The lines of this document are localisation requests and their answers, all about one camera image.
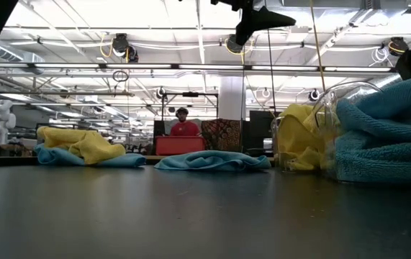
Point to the long light bar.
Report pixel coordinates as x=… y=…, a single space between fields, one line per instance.
x=136 y=66

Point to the white robot figure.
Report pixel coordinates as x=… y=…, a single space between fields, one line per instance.
x=1 y=118

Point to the patterned cloth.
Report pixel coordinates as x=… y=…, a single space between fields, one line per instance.
x=223 y=135

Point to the red plastic bin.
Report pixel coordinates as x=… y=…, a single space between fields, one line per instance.
x=180 y=145

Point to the yellow cloths in bin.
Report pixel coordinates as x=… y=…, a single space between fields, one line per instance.
x=275 y=158

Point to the person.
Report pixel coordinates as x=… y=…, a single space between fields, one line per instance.
x=185 y=129

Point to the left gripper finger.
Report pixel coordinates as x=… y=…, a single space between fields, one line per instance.
x=259 y=23

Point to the black gantry frame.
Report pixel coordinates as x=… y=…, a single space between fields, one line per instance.
x=190 y=94

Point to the blue cloth in bin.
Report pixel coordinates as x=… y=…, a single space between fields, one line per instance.
x=320 y=115

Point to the black monitor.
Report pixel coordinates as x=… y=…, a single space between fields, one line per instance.
x=261 y=126

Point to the yellow microfiber towel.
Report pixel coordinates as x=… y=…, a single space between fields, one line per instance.
x=300 y=109
x=297 y=140
x=82 y=144

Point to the blue microfiber towel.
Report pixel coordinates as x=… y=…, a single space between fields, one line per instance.
x=388 y=104
x=57 y=158
x=212 y=162
x=378 y=162

